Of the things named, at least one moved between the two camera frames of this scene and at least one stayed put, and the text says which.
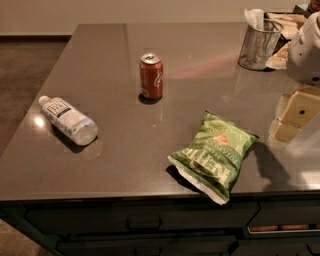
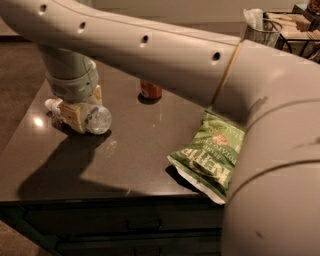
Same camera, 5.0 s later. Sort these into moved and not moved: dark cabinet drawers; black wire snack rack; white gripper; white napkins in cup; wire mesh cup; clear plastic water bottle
Moved: clear plastic water bottle; white gripper
Not moved: dark cabinet drawers; black wire snack rack; white napkins in cup; wire mesh cup
